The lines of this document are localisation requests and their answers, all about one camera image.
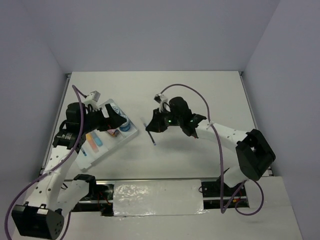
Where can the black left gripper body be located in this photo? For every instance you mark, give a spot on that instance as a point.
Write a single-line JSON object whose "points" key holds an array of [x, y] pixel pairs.
{"points": [[93, 121]]}

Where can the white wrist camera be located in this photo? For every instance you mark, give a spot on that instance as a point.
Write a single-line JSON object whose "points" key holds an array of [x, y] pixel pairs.
{"points": [[162, 100], [91, 100]]}

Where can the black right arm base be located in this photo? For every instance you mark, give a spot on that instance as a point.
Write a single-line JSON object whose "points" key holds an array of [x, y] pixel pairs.
{"points": [[211, 194]]}

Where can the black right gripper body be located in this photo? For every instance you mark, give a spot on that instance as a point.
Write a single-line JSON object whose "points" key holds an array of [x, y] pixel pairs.
{"points": [[172, 120]]}

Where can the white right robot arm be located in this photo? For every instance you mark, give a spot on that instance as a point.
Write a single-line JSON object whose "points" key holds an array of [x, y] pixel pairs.
{"points": [[254, 154]]}

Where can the silver foil sheet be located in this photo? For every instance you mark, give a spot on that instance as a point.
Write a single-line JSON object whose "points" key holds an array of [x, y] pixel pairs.
{"points": [[157, 198]]}

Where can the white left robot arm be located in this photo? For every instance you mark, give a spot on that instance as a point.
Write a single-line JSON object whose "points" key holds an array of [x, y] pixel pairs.
{"points": [[43, 214]]}

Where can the blue round splash-lid container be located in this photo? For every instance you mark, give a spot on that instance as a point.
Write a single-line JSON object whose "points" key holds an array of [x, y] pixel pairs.
{"points": [[125, 126]]}

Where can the white divided plastic tray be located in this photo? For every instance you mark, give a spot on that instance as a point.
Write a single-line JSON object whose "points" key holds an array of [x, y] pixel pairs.
{"points": [[110, 144]]}

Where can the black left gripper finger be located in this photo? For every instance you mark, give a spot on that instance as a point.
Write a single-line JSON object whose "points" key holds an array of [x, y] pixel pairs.
{"points": [[113, 118], [106, 128]]}

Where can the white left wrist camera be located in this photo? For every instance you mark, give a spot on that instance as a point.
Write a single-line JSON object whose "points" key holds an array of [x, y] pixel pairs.
{"points": [[91, 100]]}

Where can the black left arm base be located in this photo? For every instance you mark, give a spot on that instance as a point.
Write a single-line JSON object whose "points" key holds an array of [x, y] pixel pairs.
{"points": [[99, 198]]}

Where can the yellow pink highlighter pen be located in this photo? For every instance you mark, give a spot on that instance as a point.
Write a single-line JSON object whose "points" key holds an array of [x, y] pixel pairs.
{"points": [[92, 143]]}

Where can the blue round container in tray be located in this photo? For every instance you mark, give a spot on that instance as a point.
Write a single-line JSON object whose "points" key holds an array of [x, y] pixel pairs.
{"points": [[117, 110]]}

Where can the pink sticky notes tube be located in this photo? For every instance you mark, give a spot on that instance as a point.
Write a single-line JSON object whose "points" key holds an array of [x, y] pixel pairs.
{"points": [[113, 132]]}

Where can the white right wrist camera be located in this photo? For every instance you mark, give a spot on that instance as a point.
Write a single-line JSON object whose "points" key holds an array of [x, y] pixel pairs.
{"points": [[162, 100]]}

